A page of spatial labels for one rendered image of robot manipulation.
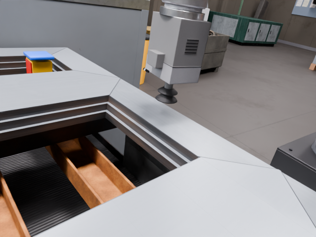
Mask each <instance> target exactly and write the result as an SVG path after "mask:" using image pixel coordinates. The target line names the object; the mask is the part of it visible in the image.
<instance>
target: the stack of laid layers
mask: <svg viewBox="0 0 316 237"><path fill-rule="evenodd" d="M26 58H27V57H26V56H1V57H0V75H9V74H23V73H27V70H26ZM50 61H52V70H53V72H54V71H72V69H70V68H69V67H67V66H66V65H64V64H63V63H62V62H60V61H58V60H57V59H56V58H55V59H54V60H50ZM103 118H106V119H108V120H109V121H110V122H111V123H112V124H113V125H115V126H116V127H117V128H118V129H120V130H121V131H122V132H123V133H125V134H126V135H127V136H128V137H130V138H131V139H132V140H133V141H134V142H136V143H137V144H138V145H140V146H141V147H142V148H143V149H144V150H146V151H147V152H148V153H149V154H151V155H152V156H153V157H154V158H155V159H156V160H158V161H159V162H160V163H161V164H163V165H164V166H165V167H166V168H168V169H169V170H170V171H172V170H174V169H176V168H178V167H181V166H182V165H184V164H186V163H188V162H191V161H193V160H195V159H197V158H199V157H197V156H196V155H194V154H193V153H191V152H190V151H188V150H187V149H186V148H184V147H182V146H181V145H180V144H178V143H177V142H176V141H174V140H173V139H171V138H170V137H168V136H167V135H165V134H164V133H163V132H161V131H159V130H158V129H157V128H155V127H154V126H152V125H151V124H150V123H148V122H147V121H145V120H144V119H142V118H141V117H139V116H138V115H136V114H135V113H134V112H132V111H131V110H129V109H128V108H127V107H125V106H124V105H122V104H121V103H119V102H118V101H116V100H115V99H113V98H112V97H110V95H106V96H100V97H94V98H88V99H82V100H76V101H70V102H63V103H55V104H50V105H43V106H37V107H31V108H25V109H19V110H13V111H5V112H0V141H4V140H8V139H13V138H17V137H21V136H26V135H30V134H36V133H40V132H44V131H48V130H53V129H57V128H61V127H66V126H72V125H76V124H80V123H84V122H89V121H93V120H97V119H103Z"/></svg>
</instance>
